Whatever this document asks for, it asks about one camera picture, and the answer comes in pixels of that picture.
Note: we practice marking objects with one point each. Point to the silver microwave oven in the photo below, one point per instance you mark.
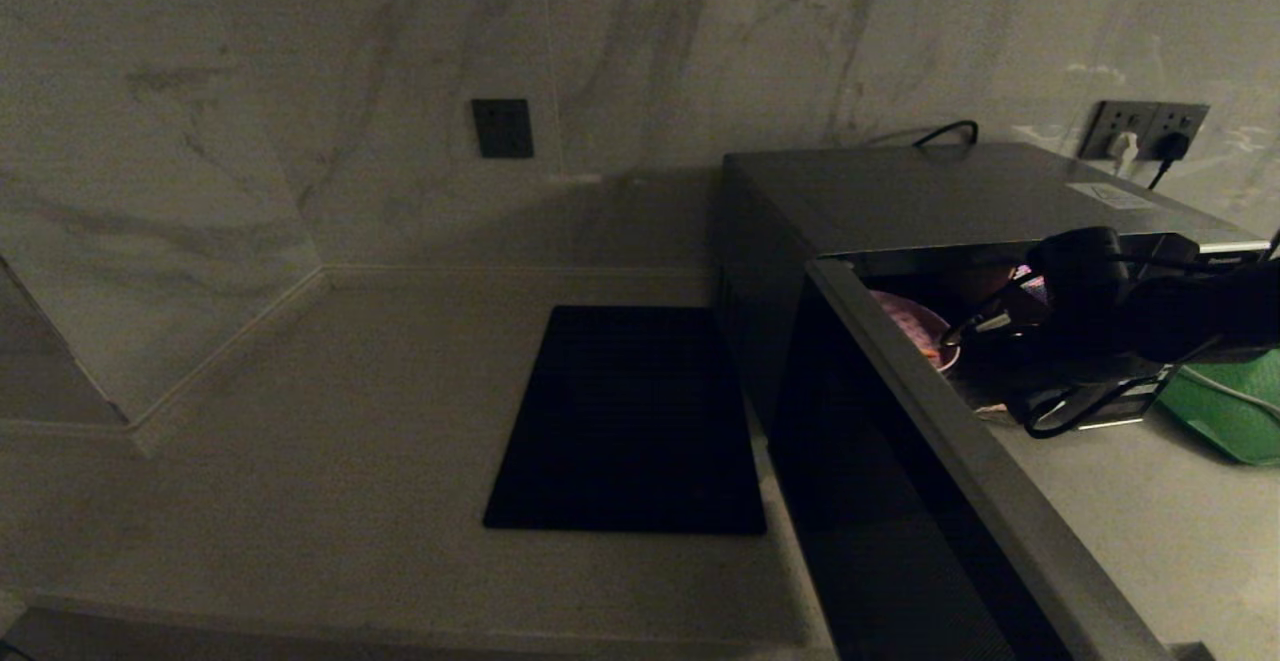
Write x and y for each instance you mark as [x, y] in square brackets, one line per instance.
[900, 201]

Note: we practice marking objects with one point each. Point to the black induction cooktop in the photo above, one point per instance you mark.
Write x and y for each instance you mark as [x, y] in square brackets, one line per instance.
[620, 421]

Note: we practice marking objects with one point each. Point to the white label sticker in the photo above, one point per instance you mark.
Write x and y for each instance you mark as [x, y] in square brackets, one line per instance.
[1107, 195]

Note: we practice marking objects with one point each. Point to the black power plug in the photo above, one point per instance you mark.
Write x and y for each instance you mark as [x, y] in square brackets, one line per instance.
[1172, 145]

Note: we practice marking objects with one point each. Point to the green plastic tray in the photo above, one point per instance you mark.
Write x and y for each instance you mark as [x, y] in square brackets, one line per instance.
[1235, 411]

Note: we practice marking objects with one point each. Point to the dark double wall socket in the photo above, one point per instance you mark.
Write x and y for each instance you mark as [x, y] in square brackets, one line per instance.
[1143, 119]

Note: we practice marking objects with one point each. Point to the dark glass microwave door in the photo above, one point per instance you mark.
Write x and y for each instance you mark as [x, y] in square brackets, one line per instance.
[900, 501]

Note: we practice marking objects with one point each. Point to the white power plug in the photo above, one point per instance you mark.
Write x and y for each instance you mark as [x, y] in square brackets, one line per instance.
[1123, 146]

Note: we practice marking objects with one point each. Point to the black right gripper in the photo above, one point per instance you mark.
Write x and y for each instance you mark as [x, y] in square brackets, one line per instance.
[1085, 286]

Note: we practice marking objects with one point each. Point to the purple plate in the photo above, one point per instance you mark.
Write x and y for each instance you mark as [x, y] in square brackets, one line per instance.
[915, 326]

